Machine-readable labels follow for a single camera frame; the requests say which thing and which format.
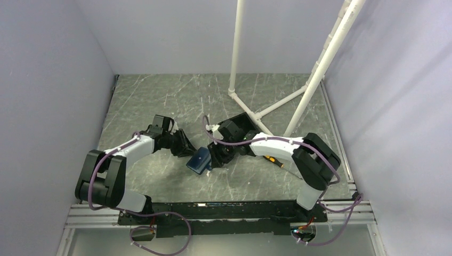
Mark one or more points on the white pvc pipe frame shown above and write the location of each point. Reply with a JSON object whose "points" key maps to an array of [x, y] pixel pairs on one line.
{"points": [[288, 37]]}

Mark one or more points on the orange black screwdriver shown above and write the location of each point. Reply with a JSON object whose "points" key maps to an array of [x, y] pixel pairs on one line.
{"points": [[280, 165]]}

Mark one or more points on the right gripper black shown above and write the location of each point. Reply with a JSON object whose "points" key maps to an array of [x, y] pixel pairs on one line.
{"points": [[217, 160]]}

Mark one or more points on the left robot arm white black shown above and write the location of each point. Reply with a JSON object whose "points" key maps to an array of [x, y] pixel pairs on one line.
{"points": [[102, 181]]}

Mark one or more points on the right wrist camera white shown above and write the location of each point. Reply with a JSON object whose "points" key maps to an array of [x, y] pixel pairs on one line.
{"points": [[214, 131]]}

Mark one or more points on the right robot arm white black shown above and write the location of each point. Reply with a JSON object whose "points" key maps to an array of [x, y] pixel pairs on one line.
{"points": [[315, 161]]}

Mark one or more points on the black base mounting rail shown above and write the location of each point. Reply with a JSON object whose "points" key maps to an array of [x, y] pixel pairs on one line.
{"points": [[220, 218]]}

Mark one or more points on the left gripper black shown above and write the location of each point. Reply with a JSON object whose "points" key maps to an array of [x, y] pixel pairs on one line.
{"points": [[185, 148]]}

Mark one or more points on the black card storage box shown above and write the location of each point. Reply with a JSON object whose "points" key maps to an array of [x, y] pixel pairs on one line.
{"points": [[242, 122]]}

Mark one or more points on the blue card holder wallet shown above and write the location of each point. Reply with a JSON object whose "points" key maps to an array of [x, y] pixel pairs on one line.
{"points": [[200, 161]]}

